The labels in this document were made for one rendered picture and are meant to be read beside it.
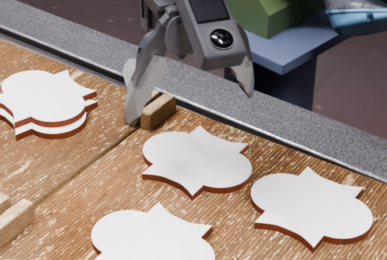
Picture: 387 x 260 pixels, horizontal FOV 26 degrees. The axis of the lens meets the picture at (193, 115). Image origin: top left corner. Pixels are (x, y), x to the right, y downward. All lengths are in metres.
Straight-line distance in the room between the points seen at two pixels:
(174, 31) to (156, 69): 0.05
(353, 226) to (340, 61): 2.25
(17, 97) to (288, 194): 0.39
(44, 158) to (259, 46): 0.50
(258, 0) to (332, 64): 1.74
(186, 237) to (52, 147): 0.24
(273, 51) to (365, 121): 1.46
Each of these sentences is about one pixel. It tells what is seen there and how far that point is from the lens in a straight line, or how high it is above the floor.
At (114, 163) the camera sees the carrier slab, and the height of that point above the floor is 0.94.
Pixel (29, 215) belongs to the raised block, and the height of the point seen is 0.95.
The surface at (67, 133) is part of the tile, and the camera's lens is 1.06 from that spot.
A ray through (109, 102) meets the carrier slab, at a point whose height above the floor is 0.94.
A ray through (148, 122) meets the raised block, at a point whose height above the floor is 0.95.
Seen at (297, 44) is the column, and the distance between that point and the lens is 1.42.
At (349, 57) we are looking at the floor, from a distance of 3.19.
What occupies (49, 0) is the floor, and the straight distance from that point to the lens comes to 3.62.
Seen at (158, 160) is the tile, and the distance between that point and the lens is 1.00.
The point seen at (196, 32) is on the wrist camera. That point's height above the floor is 1.16.
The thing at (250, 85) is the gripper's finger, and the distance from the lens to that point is 0.96.
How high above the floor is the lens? 1.54
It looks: 33 degrees down
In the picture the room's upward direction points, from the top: straight up
